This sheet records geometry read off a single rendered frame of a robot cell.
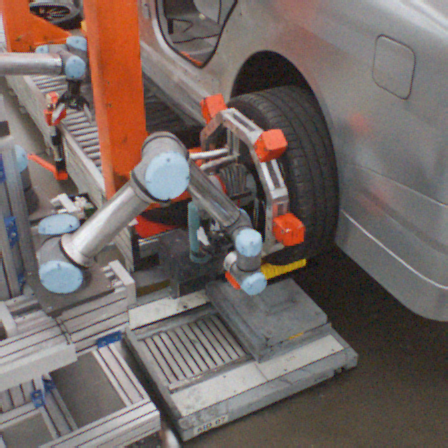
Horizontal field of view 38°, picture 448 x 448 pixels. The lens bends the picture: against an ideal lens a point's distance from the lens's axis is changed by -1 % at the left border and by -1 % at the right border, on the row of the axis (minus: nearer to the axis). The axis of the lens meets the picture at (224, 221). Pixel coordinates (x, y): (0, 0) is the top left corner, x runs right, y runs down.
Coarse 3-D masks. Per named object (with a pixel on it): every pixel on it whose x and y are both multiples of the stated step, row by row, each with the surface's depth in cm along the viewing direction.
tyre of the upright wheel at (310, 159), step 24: (240, 96) 241; (264, 96) 235; (288, 96) 235; (312, 96) 235; (264, 120) 227; (288, 120) 225; (312, 120) 227; (288, 144) 220; (312, 144) 223; (288, 168) 221; (312, 168) 221; (336, 168) 225; (312, 192) 222; (336, 192) 226; (312, 216) 224; (336, 216) 230; (312, 240) 233
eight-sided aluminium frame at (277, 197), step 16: (224, 112) 237; (208, 128) 251; (224, 128) 248; (240, 128) 227; (256, 128) 227; (208, 144) 258; (208, 160) 262; (256, 160) 222; (272, 160) 223; (272, 176) 224; (272, 192) 220; (272, 208) 222; (272, 224) 225; (272, 240) 230
